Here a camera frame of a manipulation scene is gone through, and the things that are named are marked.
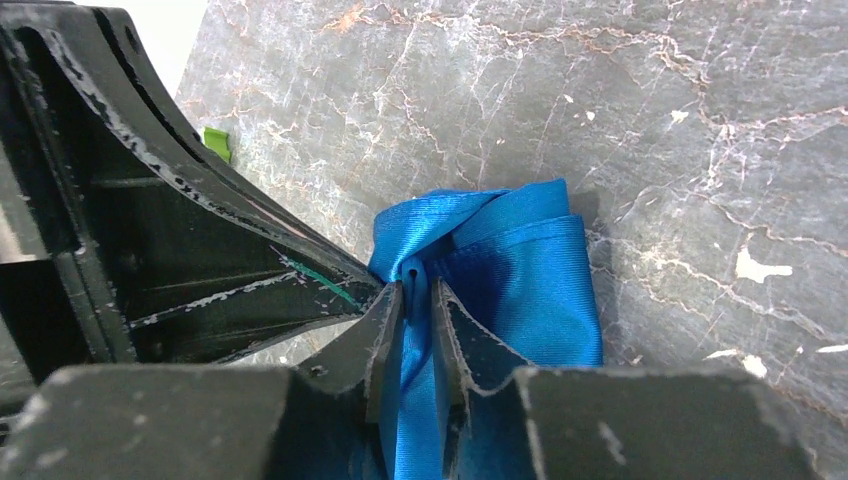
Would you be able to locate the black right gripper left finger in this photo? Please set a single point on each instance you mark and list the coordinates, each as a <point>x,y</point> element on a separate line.
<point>330,417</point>

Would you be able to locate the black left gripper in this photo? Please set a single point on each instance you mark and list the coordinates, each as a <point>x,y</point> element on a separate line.
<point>123,238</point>

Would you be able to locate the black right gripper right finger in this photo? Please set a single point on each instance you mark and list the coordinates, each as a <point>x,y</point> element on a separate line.
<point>503,417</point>

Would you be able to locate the blue cloth napkin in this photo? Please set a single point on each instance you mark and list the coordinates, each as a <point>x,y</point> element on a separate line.
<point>516,259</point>

